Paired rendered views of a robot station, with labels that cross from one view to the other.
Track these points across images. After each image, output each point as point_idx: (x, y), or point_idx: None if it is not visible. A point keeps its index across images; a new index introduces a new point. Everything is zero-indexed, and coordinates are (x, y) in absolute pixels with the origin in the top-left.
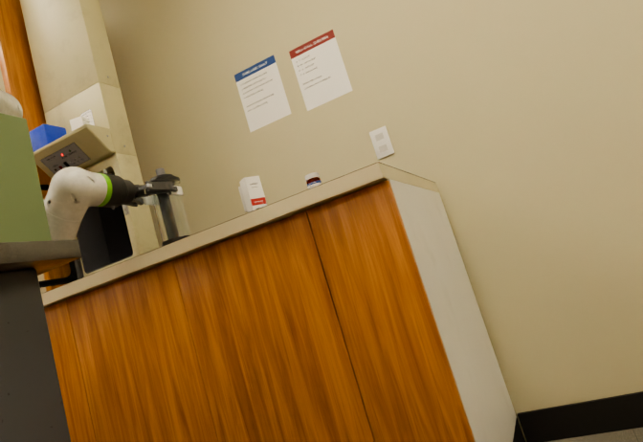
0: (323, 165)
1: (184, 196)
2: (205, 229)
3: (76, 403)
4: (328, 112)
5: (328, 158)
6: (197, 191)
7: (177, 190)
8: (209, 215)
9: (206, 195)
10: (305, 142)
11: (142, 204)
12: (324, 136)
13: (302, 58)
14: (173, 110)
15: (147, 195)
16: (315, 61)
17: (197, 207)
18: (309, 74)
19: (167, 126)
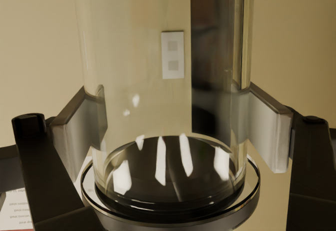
0: (22, 61)
1: (298, 94)
2: (278, 25)
3: None
4: (0, 138)
5: (11, 70)
6: (269, 94)
7: (48, 118)
8: (262, 47)
9: (255, 82)
10: (48, 108)
11: (306, 121)
12: (13, 106)
13: (30, 222)
14: (265, 226)
15: (53, 228)
16: (11, 212)
17: (279, 69)
18: (23, 199)
19: (284, 207)
